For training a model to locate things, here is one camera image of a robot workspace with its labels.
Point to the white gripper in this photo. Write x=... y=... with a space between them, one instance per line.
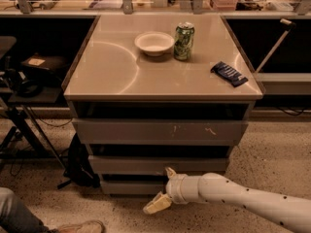
x=176 y=188

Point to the grey bottom drawer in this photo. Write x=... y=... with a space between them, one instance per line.
x=132 y=188

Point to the grey top drawer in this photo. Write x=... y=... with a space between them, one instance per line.
x=164 y=132

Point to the grey drawer cabinet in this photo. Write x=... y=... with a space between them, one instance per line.
x=115 y=80

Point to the tan shoe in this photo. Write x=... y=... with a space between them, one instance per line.
x=90 y=226

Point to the black backpack on floor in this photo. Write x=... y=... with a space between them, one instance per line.
x=78 y=168

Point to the dark blue snack bag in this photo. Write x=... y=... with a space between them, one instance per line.
x=229 y=74

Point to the white paper bowl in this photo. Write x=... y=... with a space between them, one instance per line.
x=154 y=43

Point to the person leg in jeans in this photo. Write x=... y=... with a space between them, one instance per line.
x=15 y=217

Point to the green soda can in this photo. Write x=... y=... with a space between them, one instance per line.
x=184 y=36

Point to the black bag with label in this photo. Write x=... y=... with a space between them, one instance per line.
x=39 y=66

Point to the black headphones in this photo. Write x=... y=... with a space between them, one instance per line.
x=20 y=86

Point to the black desk stand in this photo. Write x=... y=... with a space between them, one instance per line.
x=6 y=43

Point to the white stick with cork tip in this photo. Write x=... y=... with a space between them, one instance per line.
x=289 y=25

